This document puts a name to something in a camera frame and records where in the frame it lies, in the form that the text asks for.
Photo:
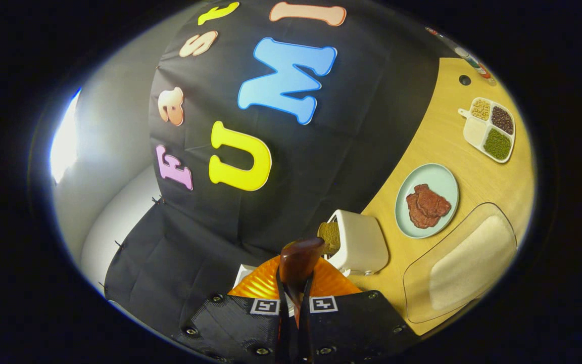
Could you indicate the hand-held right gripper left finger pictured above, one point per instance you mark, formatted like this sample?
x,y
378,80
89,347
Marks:
x,y
240,328

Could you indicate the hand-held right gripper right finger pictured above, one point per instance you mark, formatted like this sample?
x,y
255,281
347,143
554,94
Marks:
x,y
351,328

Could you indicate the white rice cooker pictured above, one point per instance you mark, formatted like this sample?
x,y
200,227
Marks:
x,y
243,273

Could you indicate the clear plastic rice container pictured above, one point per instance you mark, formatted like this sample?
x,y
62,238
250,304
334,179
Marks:
x,y
417,283

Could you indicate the dark wooden spoon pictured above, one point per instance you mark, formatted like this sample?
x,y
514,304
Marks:
x,y
298,258

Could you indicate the white toaster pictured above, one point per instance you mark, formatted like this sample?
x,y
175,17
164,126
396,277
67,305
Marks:
x,y
361,242

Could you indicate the brown bread slice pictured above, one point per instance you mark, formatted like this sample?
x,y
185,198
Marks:
x,y
329,237

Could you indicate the red meat piece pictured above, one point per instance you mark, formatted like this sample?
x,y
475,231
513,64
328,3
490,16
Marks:
x,y
435,202
416,215

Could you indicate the black backdrop cloth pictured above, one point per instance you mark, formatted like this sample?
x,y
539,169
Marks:
x,y
321,167

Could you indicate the pale green plate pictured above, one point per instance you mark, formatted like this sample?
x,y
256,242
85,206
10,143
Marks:
x,y
437,177

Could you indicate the white divided grain dish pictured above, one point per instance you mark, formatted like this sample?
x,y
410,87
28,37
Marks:
x,y
473,132

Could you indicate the clear water bottle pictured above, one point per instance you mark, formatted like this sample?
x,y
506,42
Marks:
x,y
465,53

